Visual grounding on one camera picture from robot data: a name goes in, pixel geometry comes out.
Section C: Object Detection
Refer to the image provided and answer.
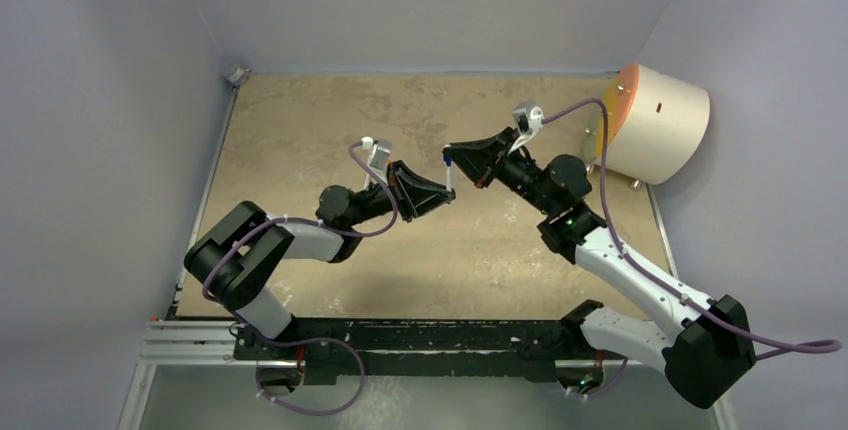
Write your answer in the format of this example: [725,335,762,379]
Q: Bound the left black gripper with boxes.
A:
[346,161,455,228]

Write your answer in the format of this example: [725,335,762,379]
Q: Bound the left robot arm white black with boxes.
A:
[183,161,456,359]

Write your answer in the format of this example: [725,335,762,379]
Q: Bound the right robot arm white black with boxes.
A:
[442,127,756,409]

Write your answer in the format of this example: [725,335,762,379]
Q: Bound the cream cylindrical drum toy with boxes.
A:
[582,62,710,187]

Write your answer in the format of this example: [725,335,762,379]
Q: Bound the tape roll in corner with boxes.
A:
[222,62,250,87]

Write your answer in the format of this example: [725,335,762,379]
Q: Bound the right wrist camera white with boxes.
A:
[509,100,544,153]

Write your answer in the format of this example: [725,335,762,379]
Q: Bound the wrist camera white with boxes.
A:
[509,100,544,153]
[361,136,392,190]

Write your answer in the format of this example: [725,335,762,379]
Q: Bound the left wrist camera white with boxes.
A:
[361,136,392,190]

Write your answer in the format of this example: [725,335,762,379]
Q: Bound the aluminium frame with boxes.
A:
[120,268,737,429]

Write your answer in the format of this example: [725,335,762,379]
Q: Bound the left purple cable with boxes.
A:
[200,140,400,349]

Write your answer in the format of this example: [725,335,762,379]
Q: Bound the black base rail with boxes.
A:
[232,317,592,385]

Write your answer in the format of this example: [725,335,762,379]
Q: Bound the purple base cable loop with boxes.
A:
[254,337,370,416]

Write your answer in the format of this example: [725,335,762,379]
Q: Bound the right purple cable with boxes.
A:
[541,97,843,362]

